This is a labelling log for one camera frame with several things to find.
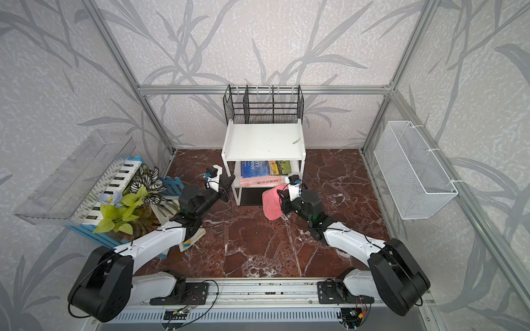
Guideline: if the pink fluffy cloth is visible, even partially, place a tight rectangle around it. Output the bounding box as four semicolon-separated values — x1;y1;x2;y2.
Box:
262;183;290;221

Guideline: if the white two-tier bookshelf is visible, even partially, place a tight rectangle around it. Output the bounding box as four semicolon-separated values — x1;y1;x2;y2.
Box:
221;119;306;205

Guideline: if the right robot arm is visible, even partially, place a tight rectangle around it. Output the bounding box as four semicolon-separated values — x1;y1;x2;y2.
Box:
274;189;431;316

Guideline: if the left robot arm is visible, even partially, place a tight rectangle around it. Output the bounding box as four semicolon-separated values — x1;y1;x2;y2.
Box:
68;167;235;322

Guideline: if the pink book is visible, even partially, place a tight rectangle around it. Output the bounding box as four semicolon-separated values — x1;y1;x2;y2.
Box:
240;175;288;188

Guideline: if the striped leaf plant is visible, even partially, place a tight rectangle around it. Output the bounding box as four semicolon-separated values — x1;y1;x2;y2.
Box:
128;164;166;205

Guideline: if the green artificial plant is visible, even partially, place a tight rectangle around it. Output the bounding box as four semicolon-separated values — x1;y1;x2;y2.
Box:
93;186;148;236

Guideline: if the blue white picket crate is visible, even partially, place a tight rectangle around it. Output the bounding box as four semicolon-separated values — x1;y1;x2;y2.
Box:
68;156;184;248

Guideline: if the clear plastic bin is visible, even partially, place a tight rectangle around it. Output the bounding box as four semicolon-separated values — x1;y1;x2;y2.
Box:
14;130;135;227

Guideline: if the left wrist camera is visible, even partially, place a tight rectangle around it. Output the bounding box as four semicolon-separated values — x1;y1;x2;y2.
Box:
204;165;223;193

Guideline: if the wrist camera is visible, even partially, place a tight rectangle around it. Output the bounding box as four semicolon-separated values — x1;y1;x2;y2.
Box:
287;174;302;201
204;165;223;193

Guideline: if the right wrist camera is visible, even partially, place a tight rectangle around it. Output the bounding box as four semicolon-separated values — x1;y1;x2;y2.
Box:
287;174;302;201

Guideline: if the black wire organizer basket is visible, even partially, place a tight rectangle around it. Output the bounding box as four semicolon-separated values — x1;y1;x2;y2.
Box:
223;86;304;124

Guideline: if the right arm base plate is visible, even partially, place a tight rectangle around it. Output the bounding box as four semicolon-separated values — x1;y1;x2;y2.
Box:
317;279;375;304

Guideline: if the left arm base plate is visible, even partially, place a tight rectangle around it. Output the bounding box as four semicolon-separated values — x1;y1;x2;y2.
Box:
149;281;209;306

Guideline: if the aluminium mounting rail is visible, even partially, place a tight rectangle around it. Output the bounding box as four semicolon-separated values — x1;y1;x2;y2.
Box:
125;273;361;308

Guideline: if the white wire mesh basket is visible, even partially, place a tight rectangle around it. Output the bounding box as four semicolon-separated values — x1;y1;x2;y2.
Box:
374;121;458;220

